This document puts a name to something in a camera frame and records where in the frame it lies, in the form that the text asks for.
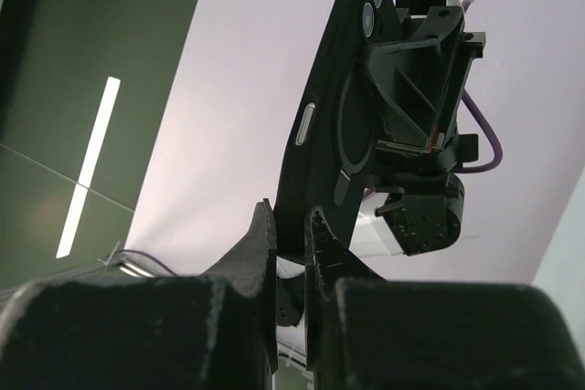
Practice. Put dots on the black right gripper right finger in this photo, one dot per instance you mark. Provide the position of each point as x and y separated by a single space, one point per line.
366 332

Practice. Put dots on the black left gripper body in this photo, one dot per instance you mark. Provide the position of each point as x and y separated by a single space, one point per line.
418 82

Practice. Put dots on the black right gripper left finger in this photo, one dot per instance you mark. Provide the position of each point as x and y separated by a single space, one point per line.
216 330

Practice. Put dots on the black phone case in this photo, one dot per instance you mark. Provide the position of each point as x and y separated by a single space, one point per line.
328 155

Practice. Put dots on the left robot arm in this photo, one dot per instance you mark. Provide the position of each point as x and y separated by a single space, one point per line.
424 213

